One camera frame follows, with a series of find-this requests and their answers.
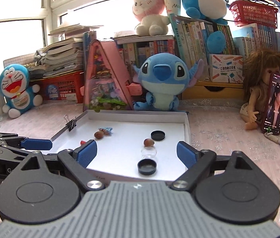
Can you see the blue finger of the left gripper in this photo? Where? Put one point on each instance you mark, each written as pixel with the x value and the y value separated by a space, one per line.
pixel 37 144

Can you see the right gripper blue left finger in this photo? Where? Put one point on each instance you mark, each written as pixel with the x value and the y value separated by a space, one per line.
pixel 85 153

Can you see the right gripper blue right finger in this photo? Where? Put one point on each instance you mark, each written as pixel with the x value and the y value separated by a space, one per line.
pixel 188 155

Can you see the blue hair clip with bears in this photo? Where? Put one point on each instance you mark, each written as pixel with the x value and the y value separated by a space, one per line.
pixel 106 130

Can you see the black round lid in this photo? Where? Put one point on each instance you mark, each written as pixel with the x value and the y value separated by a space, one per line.
pixel 157 135

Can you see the clear round container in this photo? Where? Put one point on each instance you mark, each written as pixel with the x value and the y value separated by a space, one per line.
pixel 148 153

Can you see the black round cap cup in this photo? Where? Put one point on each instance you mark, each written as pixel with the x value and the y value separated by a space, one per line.
pixel 147 166

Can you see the brown nut left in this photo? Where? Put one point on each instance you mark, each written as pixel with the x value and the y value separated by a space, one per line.
pixel 99 135

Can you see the brown nut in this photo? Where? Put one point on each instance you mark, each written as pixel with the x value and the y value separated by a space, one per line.
pixel 99 135
pixel 148 143

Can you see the binder clip on box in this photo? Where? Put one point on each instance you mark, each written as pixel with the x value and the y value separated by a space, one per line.
pixel 70 123

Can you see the brown nut right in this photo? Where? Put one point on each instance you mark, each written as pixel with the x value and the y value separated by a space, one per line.
pixel 148 143

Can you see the white shallow cardboard box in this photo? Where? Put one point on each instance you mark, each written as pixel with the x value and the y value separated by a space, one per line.
pixel 118 154

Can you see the Doraemon plush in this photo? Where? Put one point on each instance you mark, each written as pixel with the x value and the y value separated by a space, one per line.
pixel 14 86

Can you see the wooden drawer shelf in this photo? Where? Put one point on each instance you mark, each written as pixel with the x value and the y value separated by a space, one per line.
pixel 213 90

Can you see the red plastic crate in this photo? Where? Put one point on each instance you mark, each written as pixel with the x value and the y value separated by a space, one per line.
pixel 65 87

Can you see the pink triangular miniature house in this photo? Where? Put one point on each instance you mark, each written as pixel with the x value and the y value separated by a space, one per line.
pixel 108 84

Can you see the blue Stitch plush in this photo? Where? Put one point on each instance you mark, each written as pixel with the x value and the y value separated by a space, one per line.
pixel 165 76

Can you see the smartphone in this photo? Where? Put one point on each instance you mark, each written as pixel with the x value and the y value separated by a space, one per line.
pixel 271 118

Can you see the white pencil box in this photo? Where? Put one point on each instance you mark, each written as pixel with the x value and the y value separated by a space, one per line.
pixel 226 68

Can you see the stack of books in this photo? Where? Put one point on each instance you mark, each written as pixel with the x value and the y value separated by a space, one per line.
pixel 65 55

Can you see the brown haired doll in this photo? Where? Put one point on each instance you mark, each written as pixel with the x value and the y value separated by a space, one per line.
pixel 257 70

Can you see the row of shelf books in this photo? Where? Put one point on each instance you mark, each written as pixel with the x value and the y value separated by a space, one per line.
pixel 193 40

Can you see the blue upright books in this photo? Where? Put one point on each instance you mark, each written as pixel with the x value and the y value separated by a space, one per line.
pixel 89 44

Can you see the red plastic basket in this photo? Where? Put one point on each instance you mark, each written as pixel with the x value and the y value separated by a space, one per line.
pixel 246 12

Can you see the pink bunny plush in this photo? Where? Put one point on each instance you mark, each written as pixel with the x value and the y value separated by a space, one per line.
pixel 149 15

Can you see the blue round plush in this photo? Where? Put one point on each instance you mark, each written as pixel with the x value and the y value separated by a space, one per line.
pixel 209 10

